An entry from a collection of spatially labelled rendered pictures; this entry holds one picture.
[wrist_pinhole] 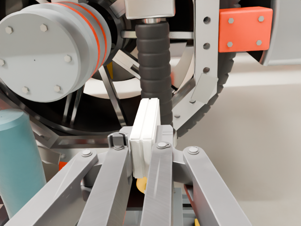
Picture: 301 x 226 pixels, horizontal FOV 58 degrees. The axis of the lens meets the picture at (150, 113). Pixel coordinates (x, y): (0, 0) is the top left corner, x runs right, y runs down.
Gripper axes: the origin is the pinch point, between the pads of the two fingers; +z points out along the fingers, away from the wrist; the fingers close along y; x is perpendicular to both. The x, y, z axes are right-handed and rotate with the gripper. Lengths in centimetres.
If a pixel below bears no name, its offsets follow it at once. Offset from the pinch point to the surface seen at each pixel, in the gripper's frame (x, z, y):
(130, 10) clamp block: 8.1, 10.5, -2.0
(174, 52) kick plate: -75, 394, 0
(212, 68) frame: -4.1, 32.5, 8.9
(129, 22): 3, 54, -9
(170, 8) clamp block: 8.0, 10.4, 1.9
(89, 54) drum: 1.7, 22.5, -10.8
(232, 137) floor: -82, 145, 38
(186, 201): -68, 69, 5
